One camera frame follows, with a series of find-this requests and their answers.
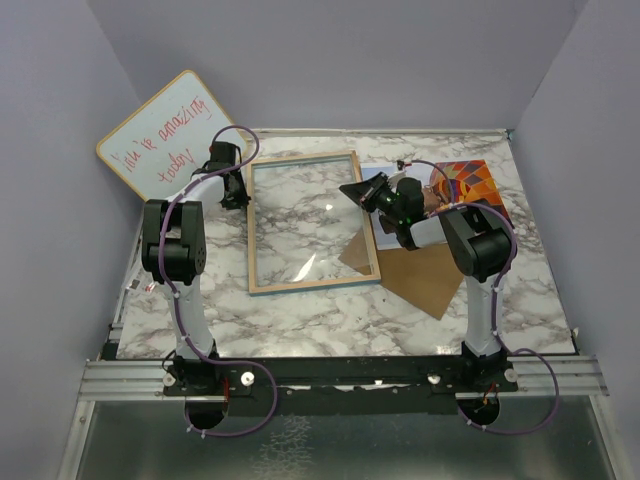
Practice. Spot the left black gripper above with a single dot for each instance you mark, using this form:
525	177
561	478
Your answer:
242	199

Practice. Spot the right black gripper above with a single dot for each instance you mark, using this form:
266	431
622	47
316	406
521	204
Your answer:
364	193

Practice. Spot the clear acrylic sheet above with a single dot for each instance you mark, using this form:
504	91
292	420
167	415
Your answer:
312	225

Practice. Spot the hot air balloon photo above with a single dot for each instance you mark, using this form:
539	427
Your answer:
465	181

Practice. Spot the blue wooden photo frame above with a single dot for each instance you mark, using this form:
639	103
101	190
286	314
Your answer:
310	225

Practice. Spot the brown cardboard backing board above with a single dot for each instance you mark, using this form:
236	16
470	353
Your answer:
426	278

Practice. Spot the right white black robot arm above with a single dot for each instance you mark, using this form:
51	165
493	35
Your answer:
480	239

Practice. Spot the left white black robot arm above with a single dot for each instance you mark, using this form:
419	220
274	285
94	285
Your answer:
174	248

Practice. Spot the small whiteboard with red writing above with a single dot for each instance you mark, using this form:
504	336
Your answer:
156	149

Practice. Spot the plastic bag with hardware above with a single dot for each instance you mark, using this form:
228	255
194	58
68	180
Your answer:
141	283

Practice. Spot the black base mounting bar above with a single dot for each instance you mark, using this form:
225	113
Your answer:
336	385

